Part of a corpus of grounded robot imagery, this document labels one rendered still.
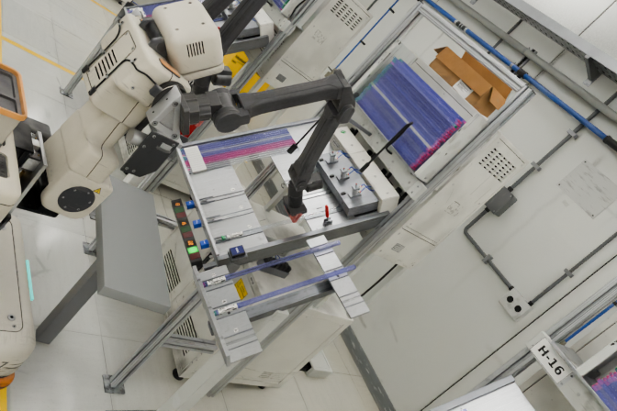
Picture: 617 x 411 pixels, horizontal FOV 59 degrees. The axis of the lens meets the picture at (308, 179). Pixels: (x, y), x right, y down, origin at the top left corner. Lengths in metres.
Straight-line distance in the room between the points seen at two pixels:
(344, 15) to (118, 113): 2.03
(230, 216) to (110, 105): 0.76
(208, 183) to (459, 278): 1.92
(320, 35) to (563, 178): 1.68
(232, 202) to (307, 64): 1.44
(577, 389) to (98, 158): 1.50
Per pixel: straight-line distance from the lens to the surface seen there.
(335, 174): 2.26
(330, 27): 3.36
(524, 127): 3.79
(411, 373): 3.69
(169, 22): 1.58
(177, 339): 2.26
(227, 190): 2.26
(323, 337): 2.73
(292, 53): 3.34
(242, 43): 3.19
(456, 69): 2.70
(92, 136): 1.67
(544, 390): 1.98
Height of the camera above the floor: 1.67
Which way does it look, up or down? 16 degrees down
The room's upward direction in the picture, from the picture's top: 44 degrees clockwise
